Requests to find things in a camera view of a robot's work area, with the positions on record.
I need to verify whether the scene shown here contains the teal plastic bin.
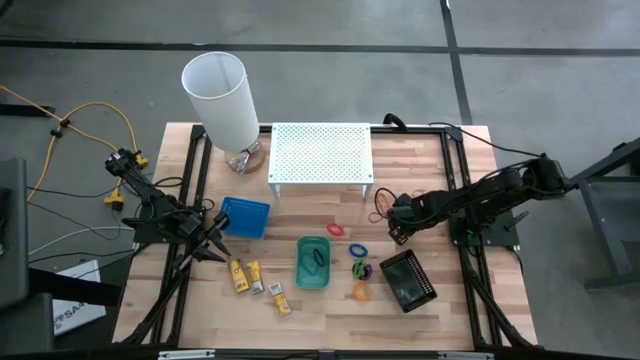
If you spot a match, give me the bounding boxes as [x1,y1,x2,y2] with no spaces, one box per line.
[294,235,333,291]

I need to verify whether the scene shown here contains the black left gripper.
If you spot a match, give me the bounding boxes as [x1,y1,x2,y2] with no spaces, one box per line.
[174,211,233,272]

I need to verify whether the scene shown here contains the black aluminium table frame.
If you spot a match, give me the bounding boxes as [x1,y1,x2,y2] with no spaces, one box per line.
[118,123,540,351]

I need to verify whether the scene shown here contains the wooden lamp base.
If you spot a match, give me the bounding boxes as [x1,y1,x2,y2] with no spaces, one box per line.
[224,140,268,176]

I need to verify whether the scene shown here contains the black plastic basket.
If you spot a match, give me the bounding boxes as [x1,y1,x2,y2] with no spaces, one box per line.
[378,248,439,315]

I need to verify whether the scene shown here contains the black floor bar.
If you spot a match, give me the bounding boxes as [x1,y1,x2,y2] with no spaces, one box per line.
[0,102,57,119]

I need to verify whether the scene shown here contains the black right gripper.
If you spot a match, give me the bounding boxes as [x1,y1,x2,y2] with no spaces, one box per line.
[388,193,419,247]

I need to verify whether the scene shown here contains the blue plastic basket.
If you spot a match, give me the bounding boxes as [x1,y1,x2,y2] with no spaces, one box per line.
[219,195,272,240]

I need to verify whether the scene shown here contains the silver metal bracket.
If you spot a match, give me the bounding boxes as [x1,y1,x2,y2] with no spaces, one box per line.
[158,349,217,360]
[438,350,496,360]

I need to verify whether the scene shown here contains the yellow extension cable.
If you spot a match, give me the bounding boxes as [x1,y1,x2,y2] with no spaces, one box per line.
[0,84,151,207]

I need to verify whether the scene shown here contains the black equipment cabinet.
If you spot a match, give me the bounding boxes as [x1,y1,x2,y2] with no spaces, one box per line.
[0,157,124,357]

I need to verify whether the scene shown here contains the yellow snack packets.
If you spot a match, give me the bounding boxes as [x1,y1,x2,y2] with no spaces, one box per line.
[267,281,293,318]

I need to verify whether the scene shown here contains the white cylindrical lamp shade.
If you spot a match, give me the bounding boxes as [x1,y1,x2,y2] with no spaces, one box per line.
[180,51,262,154]

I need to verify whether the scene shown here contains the black power cable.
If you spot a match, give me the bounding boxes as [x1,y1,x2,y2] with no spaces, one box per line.
[428,121,546,159]

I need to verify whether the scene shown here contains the green rubber band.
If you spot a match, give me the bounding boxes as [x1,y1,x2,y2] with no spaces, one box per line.
[300,255,322,277]

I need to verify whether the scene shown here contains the white printed sign board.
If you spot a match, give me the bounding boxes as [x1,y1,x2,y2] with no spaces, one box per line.
[51,259,108,337]

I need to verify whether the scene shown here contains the white floor cable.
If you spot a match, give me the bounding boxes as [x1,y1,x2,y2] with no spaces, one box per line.
[27,225,137,257]

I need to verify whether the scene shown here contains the dark metal stand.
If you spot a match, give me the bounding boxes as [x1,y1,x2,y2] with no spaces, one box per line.
[549,135,640,292]

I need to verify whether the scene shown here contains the white perforated metal shelf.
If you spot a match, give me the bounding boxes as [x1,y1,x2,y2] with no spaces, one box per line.
[267,122,375,200]

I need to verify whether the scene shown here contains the amber spiral wrist coil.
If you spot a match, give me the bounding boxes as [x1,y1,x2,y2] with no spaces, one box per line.
[351,280,375,303]

